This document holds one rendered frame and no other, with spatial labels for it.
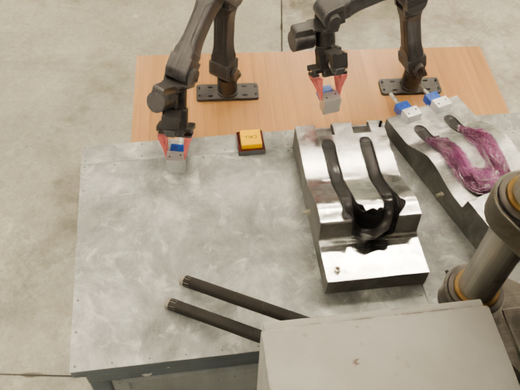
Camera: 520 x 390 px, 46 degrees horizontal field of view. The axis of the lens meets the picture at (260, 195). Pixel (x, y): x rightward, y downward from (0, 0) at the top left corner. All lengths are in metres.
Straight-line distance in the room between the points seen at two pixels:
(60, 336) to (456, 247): 1.49
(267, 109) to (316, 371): 1.30
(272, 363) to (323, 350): 0.06
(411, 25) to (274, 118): 0.49
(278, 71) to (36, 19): 1.99
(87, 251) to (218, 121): 0.58
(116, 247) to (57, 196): 1.21
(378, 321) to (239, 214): 0.94
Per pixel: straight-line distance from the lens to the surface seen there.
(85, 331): 1.57
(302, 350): 0.78
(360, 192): 1.63
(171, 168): 1.78
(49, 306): 2.56
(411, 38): 1.92
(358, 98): 2.04
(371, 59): 2.19
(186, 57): 1.67
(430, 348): 0.81
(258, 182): 1.77
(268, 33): 3.55
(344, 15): 1.71
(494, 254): 0.96
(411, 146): 1.84
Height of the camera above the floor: 2.18
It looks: 53 degrees down
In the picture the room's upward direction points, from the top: 3 degrees clockwise
